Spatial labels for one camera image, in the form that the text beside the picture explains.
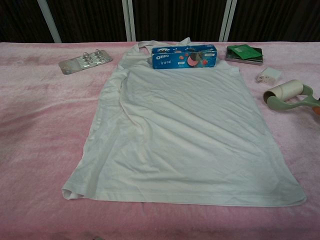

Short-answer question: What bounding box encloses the white tank top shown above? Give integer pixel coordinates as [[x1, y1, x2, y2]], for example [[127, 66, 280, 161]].
[[61, 37, 307, 208]]

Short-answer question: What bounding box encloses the white frame post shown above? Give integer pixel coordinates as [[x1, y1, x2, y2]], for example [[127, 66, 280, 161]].
[[218, 0, 238, 42], [121, 0, 137, 42], [36, 0, 62, 44]]

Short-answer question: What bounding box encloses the pink fleece blanket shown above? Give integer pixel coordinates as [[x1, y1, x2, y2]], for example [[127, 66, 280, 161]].
[[0, 41, 320, 240]]

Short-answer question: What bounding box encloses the white power adapter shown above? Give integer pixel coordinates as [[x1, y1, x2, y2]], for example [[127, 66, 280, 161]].
[[254, 66, 283, 87]]

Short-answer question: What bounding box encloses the blue Oreo cookie box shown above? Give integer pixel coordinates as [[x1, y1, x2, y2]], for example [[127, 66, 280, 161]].
[[151, 44, 218, 71]]

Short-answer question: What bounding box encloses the silver binder clip blister pack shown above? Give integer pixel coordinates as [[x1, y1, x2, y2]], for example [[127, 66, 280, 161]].
[[58, 49, 113, 76]]

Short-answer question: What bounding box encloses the green and black packet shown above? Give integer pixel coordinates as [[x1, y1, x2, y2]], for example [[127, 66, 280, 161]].
[[224, 45, 265, 67]]

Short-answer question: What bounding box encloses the green handled lint roller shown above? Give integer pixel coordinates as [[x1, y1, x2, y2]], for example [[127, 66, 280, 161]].
[[263, 79, 320, 112]]

